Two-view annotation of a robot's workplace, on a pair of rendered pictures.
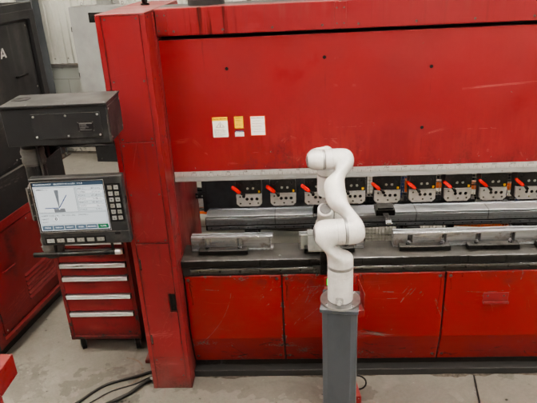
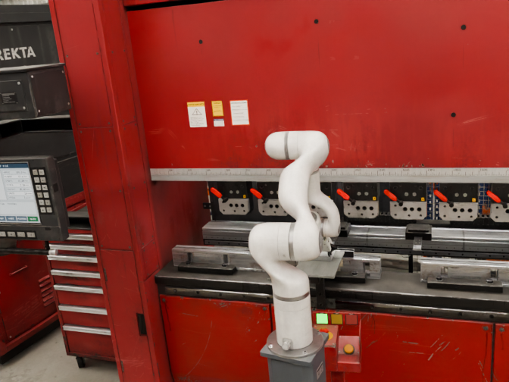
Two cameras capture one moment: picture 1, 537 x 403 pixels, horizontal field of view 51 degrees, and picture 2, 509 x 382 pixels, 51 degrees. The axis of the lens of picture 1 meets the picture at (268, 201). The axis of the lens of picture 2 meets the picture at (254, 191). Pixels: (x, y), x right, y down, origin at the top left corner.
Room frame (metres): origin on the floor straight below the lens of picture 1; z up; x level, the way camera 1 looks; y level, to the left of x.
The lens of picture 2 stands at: (0.75, -0.68, 2.01)
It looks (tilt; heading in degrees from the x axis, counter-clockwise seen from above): 17 degrees down; 17
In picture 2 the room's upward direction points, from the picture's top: 5 degrees counter-clockwise
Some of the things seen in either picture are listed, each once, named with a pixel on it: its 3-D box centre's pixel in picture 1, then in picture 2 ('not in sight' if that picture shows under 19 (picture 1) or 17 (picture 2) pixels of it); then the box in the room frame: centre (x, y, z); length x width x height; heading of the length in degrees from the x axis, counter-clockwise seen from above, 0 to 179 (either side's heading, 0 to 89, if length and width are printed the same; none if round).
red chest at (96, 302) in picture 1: (108, 274); (110, 288); (3.50, 1.16, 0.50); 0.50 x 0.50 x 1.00; 87
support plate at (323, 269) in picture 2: (323, 240); (319, 263); (2.92, -0.31, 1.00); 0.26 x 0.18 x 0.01; 177
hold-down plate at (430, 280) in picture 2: (424, 246); (463, 284); (2.97, -0.91, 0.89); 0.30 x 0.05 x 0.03; 87
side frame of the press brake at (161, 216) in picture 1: (165, 198); (155, 202); (3.30, 0.65, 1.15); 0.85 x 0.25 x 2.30; 177
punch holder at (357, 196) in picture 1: (352, 188); (361, 197); (3.05, -0.49, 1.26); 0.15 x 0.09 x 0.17; 87
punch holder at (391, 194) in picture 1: (386, 186); (408, 198); (3.04, -0.69, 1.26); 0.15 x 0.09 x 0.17; 87
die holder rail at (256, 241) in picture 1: (232, 241); (219, 258); (3.10, 0.23, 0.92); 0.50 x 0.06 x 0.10; 87
